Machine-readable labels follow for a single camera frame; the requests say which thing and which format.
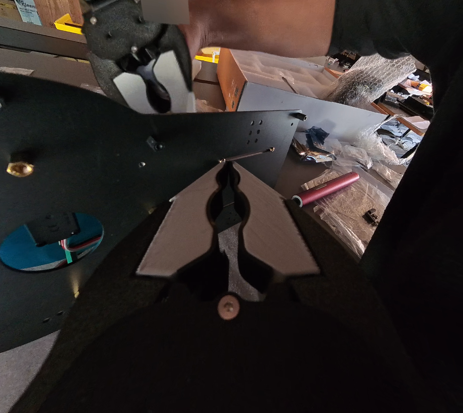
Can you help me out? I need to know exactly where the person's right forearm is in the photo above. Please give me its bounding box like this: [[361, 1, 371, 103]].
[[217, 0, 339, 59]]

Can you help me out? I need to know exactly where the dark red screwdriver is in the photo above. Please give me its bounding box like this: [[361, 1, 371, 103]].
[[291, 172, 361, 208]]

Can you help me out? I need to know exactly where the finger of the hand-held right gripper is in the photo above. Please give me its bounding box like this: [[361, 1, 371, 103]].
[[113, 66, 161, 115], [154, 51, 197, 114]]

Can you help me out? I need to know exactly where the bubble wrap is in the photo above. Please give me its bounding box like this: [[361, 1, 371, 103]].
[[327, 55, 416, 107]]

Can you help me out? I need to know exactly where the yellow paper folder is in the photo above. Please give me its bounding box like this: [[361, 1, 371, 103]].
[[195, 46, 221, 63]]

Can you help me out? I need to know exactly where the dark foil bag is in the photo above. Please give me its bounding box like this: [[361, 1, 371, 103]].
[[292, 126, 338, 163]]

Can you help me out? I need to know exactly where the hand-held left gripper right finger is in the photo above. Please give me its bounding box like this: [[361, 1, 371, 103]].
[[231, 161, 321, 278]]

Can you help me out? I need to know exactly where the blue toy robot arm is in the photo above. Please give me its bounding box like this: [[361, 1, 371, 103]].
[[0, 71, 308, 354]]

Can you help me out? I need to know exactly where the yellow plastic bin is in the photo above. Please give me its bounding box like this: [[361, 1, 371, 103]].
[[54, 13, 84, 36]]

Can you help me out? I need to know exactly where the person's right hand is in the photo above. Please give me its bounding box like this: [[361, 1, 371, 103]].
[[179, 0, 224, 60]]

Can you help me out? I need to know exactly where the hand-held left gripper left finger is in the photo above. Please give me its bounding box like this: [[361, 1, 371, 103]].
[[136, 161, 228, 278]]

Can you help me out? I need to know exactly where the white and orange cardboard box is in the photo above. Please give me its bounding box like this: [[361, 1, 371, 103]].
[[217, 47, 389, 131]]

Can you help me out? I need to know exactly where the pile of clear plastic bags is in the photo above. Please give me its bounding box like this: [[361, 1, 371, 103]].
[[295, 120, 409, 258]]

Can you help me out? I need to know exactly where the white foam sheet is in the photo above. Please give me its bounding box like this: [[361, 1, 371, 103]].
[[0, 230, 263, 413]]

